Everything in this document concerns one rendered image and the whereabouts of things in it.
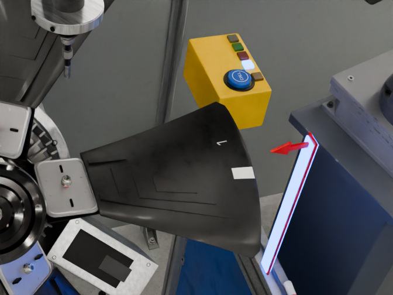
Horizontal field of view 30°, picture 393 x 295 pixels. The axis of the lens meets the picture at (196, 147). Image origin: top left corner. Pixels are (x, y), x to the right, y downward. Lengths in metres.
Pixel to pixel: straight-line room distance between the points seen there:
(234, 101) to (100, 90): 0.65
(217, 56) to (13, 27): 0.50
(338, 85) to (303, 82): 0.78
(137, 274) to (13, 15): 0.41
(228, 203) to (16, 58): 0.33
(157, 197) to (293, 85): 1.20
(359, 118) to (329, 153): 0.08
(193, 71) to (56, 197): 0.50
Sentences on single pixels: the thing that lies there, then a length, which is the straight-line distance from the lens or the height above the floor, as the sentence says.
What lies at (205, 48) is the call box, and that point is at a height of 1.07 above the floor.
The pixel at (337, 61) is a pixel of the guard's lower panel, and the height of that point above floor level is 0.63.
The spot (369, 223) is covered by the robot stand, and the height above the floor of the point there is 0.93.
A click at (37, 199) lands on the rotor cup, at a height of 1.23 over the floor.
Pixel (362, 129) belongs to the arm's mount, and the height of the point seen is 1.03.
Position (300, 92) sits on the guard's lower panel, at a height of 0.53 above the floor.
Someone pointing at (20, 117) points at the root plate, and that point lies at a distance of 0.89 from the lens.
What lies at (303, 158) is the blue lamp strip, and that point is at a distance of 1.06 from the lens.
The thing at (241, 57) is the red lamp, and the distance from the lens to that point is 1.31.
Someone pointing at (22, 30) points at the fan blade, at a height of 1.34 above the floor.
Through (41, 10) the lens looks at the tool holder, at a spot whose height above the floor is 1.47.
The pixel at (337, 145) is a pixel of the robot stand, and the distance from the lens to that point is 1.32.
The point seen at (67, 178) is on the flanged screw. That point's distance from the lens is 0.92.
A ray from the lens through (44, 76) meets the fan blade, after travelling 0.87.
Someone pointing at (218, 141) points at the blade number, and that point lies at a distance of 1.01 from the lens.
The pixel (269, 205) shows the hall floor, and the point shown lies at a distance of 2.50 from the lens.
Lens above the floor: 1.91
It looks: 47 degrees down
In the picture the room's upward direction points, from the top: 11 degrees clockwise
